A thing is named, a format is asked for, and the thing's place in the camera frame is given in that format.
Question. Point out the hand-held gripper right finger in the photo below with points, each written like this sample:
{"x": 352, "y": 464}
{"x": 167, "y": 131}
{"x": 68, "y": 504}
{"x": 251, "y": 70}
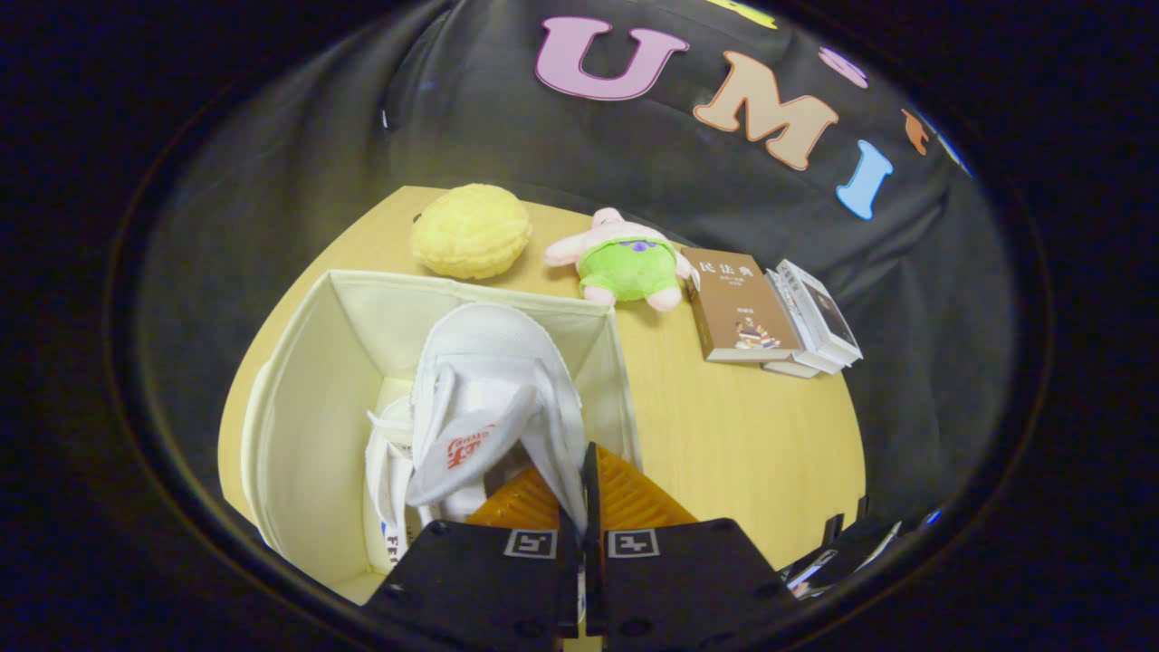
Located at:
{"x": 594, "y": 580}

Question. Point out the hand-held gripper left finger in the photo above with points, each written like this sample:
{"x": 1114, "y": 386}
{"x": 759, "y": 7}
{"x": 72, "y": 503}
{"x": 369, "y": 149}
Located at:
{"x": 568, "y": 580}

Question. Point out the white canvas shoe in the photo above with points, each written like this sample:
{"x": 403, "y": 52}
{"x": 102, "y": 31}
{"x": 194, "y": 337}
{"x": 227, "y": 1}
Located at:
{"x": 489, "y": 353}
{"x": 385, "y": 471}

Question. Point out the beige fabric storage box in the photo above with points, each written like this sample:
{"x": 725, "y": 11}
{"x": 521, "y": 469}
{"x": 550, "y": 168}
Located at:
{"x": 308, "y": 407}

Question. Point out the thin pale book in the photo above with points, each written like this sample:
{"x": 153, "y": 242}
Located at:
{"x": 790, "y": 369}

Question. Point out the brown book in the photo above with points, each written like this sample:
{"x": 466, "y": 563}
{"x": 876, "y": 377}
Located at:
{"x": 733, "y": 308}

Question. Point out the green and pink plush toy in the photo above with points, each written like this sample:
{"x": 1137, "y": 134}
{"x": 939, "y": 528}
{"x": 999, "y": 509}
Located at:
{"x": 625, "y": 272}

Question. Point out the plain white book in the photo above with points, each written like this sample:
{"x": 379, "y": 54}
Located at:
{"x": 799, "y": 337}

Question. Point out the white book with dark cover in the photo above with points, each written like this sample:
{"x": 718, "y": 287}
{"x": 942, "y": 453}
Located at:
{"x": 819, "y": 312}

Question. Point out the round yellow plush toy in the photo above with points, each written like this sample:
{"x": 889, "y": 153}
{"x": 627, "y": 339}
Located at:
{"x": 471, "y": 231}

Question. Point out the black backdrop cloth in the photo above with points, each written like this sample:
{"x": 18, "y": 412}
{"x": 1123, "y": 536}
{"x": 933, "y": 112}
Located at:
{"x": 317, "y": 136}

